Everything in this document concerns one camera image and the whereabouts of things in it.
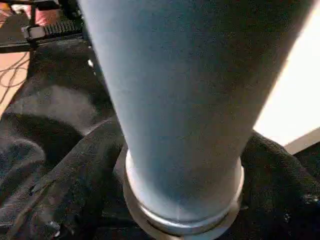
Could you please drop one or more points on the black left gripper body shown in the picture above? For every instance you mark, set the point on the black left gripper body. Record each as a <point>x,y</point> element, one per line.
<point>55,30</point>

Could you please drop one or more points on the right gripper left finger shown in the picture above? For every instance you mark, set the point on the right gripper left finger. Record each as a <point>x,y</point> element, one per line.
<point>70,190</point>

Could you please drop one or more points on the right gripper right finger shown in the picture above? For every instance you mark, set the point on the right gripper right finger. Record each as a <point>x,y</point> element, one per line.
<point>280,195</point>

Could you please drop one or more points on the white plastic table leg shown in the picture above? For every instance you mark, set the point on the white plastic table leg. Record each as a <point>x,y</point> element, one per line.
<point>190,100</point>

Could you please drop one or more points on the black work mat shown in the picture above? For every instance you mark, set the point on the black work mat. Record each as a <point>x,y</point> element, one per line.
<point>55,110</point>

